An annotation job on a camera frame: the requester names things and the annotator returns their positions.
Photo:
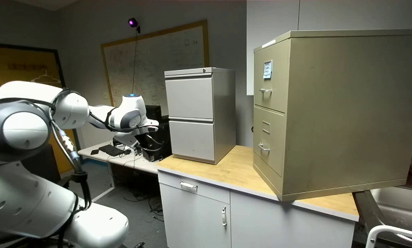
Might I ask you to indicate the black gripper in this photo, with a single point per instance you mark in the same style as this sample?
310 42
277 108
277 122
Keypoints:
153 144

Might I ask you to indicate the beige drawer with plain label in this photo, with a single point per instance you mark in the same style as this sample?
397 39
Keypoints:
270 138

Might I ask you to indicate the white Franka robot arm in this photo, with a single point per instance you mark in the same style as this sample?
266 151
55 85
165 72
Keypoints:
26 202

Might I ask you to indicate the grey cabinet drawer front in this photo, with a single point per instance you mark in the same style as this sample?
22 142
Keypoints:
191 140
188 98

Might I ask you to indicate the grey metal file cabinet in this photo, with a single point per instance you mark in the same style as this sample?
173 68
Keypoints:
224 115

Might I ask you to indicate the beige drawer with blue label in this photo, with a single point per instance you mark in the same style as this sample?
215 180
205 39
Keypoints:
274 91

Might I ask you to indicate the beige metal file cabinet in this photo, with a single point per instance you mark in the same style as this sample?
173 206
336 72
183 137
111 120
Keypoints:
351 115

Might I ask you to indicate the black box on desk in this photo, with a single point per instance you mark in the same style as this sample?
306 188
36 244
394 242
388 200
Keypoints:
161 115

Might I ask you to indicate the white office desk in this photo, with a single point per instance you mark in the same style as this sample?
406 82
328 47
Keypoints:
122 160

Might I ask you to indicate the black keyboard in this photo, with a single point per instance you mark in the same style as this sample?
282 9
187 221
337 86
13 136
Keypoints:
111 149

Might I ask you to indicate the black computer mouse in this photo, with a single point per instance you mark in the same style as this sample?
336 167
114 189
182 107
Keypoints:
93 151

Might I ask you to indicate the light wooden countertop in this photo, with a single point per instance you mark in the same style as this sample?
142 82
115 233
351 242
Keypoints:
223 173

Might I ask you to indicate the wood-framed whiteboard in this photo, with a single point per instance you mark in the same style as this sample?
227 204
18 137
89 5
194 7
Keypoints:
168 56

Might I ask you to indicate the plain white counter door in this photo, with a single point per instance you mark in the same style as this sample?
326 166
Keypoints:
288 225

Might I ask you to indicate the stainless steel sink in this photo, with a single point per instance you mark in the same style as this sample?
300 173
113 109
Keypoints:
399 202

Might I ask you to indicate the camera with purple light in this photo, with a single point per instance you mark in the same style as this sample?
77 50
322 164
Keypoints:
132 23

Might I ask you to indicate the yellow board with black frame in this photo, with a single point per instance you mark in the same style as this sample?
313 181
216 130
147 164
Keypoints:
16 64

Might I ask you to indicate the white metal tube frame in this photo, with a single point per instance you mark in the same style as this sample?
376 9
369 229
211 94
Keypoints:
388 231

